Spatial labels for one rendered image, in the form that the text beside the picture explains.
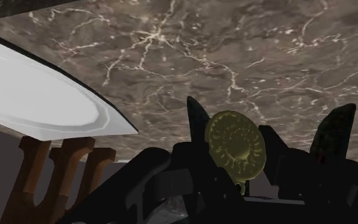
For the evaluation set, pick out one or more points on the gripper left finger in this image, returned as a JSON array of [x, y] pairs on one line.
[[166, 186]]

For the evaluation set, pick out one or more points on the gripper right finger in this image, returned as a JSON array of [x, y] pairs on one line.
[[330, 180]]

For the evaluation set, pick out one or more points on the gold round ornament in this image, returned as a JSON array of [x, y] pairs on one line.
[[237, 145]]

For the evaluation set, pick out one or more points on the white sink basin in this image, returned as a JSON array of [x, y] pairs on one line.
[[33, 99]]

